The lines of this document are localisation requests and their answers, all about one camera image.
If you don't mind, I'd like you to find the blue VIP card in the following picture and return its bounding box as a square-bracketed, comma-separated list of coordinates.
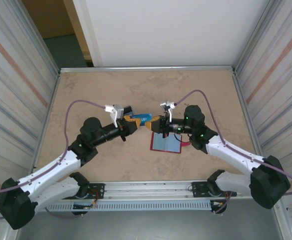
[130, 112, 153, 127]

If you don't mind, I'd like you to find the red card holder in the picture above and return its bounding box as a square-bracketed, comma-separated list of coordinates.
[150, 131, 192, 154]

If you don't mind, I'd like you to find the grey metal sheet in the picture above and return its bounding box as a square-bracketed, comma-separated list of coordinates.
[15, 199, 290, 240]

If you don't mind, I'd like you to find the translucent striped side panel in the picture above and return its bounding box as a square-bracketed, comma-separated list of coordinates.
[0, 0, 60, 240]
[233, 0, 292, 240]

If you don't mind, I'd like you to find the brown wooden door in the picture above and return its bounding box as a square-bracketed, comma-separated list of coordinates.
[22, 0, 76, 40]

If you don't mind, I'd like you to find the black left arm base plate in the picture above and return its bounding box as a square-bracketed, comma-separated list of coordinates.
[87, 183, 105, 200]

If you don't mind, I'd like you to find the aluminium mounting rail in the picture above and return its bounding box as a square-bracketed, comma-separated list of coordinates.
[58, 180, 251, 201]

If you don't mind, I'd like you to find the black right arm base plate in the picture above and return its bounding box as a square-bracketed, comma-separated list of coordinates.
[191, 181, 238, 200]

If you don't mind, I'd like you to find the white slotted cable duct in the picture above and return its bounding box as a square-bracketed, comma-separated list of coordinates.
[45, 201, 213, 212]

